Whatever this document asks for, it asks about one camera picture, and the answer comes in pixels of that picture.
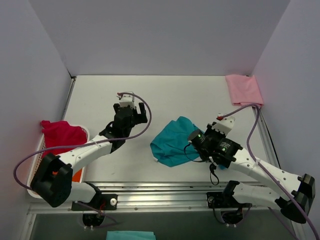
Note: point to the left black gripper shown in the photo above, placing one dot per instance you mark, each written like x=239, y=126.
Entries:
x=141, y=119

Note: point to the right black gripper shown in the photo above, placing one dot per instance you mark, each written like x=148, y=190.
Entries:
x=210, y=128

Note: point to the teal t-shirt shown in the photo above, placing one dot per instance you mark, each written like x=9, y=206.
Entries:
x=171, y=147

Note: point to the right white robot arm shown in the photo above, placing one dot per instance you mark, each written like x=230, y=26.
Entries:
x=292, y=194

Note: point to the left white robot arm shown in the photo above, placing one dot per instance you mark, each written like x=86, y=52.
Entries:
x=53, y=179

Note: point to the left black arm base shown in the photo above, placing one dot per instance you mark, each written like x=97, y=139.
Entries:
x=90, y=197

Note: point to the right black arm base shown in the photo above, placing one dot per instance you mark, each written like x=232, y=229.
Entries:
x=225, y=198

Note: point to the folded pink t-shirt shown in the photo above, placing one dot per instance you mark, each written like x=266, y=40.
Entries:
x=243, y=90

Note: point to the crimson red t-shirt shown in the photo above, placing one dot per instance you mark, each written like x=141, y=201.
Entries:
x=61, y=133

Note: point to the orange t-shirt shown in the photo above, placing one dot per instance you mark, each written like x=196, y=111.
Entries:
x=78, y=176

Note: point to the white perforated basket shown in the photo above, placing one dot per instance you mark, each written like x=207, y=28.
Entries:
x=38, y=158

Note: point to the teal folded cloth bottom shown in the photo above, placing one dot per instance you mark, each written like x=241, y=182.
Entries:
x=130, y=235

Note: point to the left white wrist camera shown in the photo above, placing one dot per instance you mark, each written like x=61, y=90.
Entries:
x=126, y=100

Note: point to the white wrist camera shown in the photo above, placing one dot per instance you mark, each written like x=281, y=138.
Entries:
x=224, y=124
x=126, y=100

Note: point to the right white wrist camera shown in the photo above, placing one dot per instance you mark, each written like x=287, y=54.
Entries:
x=224, y=124

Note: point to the aluminium mounting rail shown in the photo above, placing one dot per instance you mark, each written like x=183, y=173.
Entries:
x=155, y=197

